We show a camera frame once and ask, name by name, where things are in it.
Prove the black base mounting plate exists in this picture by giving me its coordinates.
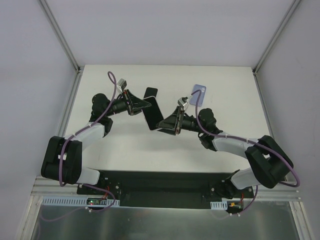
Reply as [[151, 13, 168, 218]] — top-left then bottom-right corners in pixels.
[[76, 170, 254, 209]]

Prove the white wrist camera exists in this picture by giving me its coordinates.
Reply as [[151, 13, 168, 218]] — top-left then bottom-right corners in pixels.
[[116, 78, 127, 94], [177, 96, 189, 112]]

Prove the left aluminium frame post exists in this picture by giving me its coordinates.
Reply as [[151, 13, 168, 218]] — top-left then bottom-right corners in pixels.
[[37, 0, 81, 73]]

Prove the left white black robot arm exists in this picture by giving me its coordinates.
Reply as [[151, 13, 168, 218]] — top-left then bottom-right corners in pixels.
[[40, 89, 152, 195]]

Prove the aluminium extrusion rail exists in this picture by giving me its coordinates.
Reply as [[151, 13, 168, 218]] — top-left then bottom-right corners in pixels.
[[31, 176, 78, 195], [256, 184, 302, 202]]

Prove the lilac silicone phone case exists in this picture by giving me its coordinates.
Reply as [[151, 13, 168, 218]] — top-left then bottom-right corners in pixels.
[[189, 84, 207, 107]]

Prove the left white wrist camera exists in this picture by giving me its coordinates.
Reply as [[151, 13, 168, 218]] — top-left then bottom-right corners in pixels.
[[116, 78, 127, 94]]

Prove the white slotted cable duct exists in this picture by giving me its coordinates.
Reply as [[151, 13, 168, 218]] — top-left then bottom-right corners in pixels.
[[210, 200, 228, 211], [42, 196, 120, 208]]

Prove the right aluminium frame post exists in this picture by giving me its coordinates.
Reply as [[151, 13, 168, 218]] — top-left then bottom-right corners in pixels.
[[252, 0, 303, 75]]

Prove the right aluminium extrusion rail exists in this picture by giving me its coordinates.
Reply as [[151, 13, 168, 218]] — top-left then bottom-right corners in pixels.
[[256, 184, 302, 202]]

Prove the right white slotted cable duct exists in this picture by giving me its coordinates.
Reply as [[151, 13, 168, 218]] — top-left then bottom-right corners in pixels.
[[210, 200, 228, 211]]

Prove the phone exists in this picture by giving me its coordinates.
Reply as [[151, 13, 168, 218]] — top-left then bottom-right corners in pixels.
[[143, 87, 158, 99], [142, 96, 164, 131]]

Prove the left white slotted cable duct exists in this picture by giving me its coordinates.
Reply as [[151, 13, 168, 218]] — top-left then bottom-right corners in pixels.
[[42, 196, 120, 208]]

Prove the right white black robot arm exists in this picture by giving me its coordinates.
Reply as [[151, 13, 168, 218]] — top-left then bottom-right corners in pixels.
[[156, 106, 294, 199]]

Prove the aluminium frame post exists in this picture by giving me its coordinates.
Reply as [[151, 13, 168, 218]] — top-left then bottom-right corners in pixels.
[[37, 0, 81, 73], [252, 0, 303, 75]]

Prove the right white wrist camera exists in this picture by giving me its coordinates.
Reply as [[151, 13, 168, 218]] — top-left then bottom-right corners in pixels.
[[177, 96, 189, 112]]

